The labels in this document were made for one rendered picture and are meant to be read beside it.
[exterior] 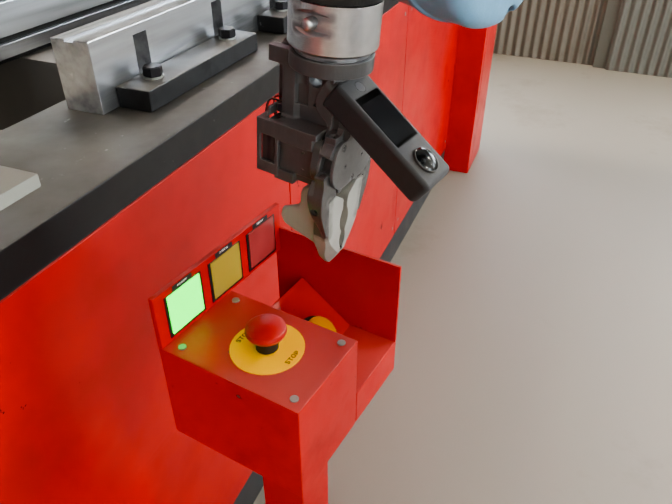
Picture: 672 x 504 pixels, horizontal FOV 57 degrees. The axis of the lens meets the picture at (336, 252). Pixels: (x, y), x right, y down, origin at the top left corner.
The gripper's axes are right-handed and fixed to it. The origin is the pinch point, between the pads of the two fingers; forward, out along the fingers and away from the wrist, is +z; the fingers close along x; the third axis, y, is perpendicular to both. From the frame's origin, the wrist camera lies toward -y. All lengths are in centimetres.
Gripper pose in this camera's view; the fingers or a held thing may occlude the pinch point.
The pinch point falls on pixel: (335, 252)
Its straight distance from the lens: 62.2
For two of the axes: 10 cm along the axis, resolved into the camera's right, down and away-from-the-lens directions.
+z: -0.7, 7.9, 6.0
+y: -8.6, -3.6, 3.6
